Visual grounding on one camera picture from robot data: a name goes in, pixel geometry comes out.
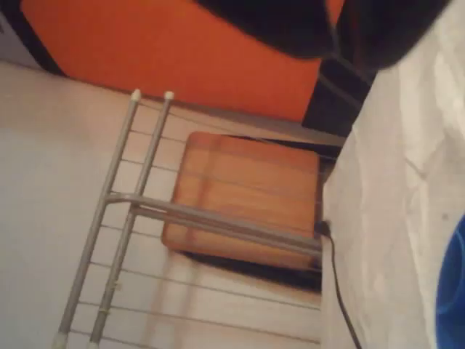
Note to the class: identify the blue plastic bowl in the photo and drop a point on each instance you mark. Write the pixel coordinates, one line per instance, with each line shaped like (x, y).
(454, 287)

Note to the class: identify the wooden stool seat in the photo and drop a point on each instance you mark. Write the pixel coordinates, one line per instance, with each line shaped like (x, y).
(250, 189)

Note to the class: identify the white cloth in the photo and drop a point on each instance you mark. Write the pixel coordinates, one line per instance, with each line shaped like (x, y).
(396, 203)

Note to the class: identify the grey metal drying rack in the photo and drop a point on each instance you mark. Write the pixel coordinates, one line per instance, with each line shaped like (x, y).
(120, 171)

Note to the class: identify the orange panel with black frame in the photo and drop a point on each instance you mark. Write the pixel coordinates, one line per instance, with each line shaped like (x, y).
(174, 58)

